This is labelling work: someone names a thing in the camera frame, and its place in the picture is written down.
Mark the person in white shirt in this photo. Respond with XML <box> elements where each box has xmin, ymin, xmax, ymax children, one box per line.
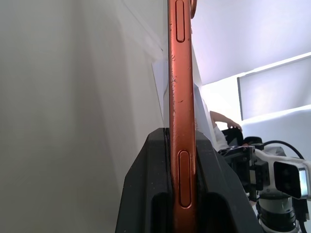
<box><xmin>209</xmin><ymin>110</ymin><xmax>243</xmax><ymax>151</ymax></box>

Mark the orange smartphone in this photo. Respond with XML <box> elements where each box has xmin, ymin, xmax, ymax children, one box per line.
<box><xmin>166</xmin><ymin>0</ymin><xmax>199</xmax><ymax>233</ymax></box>

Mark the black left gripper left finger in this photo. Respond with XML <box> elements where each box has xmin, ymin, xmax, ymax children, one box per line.
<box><xmin>116</xmin><ymin>127</ymin><xmax>175</xmax><ymax>233</ymax></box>

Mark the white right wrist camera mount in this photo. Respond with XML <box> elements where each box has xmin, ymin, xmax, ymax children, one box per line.
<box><xmin>252</xmin><ymin>145</ymin><xmax>311</xmax><ymax>200</ymax></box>

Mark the white rectangular panel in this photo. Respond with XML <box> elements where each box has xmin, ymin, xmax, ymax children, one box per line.
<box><xmin>236</xmin><ymin>51</ymin><xmax>311</xmax><ymax>121</ymax></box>

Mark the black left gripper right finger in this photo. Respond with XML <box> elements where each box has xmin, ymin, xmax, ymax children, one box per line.
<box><xmin>193</xmin><ymin>132</ymin><xmax>262</xmax><ymax>233</ymax></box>

